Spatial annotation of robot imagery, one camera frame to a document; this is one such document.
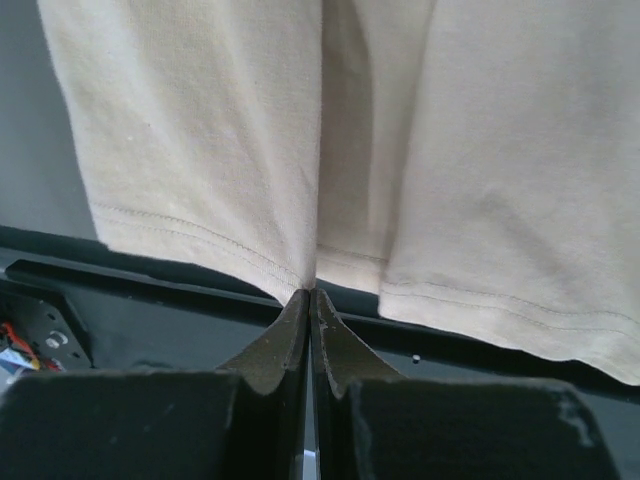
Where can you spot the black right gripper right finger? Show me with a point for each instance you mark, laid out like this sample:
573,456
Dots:
372,422

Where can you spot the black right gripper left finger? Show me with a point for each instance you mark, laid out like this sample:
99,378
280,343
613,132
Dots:
241,420

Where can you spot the beige t shirt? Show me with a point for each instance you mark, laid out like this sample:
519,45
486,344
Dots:
474,164

